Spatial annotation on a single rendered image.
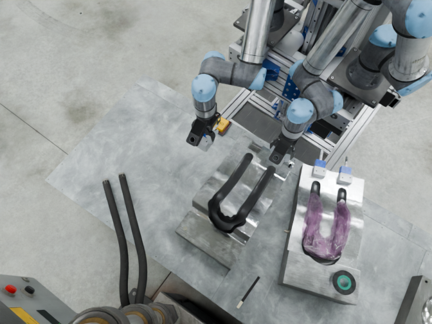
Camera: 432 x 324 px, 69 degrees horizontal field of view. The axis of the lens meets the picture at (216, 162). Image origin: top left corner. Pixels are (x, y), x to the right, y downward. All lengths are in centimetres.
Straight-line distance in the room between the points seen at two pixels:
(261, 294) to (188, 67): 197
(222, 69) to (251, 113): 121
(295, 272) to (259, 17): 86
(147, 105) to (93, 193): 49
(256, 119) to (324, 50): 122
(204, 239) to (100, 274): 110
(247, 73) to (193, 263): 75
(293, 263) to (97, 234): 143
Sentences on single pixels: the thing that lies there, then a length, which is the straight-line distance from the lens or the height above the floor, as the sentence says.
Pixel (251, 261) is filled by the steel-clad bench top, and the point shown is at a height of 80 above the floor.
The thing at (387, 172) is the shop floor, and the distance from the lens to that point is 256.
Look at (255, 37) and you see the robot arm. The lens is 104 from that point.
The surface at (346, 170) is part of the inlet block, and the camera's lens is 143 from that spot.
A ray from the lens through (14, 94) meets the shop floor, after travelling 305.
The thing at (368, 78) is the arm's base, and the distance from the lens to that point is 141.
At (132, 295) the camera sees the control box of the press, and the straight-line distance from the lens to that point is 214.
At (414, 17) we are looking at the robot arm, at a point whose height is 157.
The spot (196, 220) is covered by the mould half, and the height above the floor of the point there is 86.
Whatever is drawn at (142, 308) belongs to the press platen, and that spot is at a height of 129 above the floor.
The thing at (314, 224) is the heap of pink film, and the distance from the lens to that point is 127.
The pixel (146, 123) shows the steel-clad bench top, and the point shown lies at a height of 80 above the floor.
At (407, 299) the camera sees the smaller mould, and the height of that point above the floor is 83.
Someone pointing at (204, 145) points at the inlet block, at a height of 96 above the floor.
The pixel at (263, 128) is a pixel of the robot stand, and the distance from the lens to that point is 219.
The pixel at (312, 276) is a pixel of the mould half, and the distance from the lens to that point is 123.
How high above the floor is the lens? 209
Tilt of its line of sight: 67 degrees down
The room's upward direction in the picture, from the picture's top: straight up
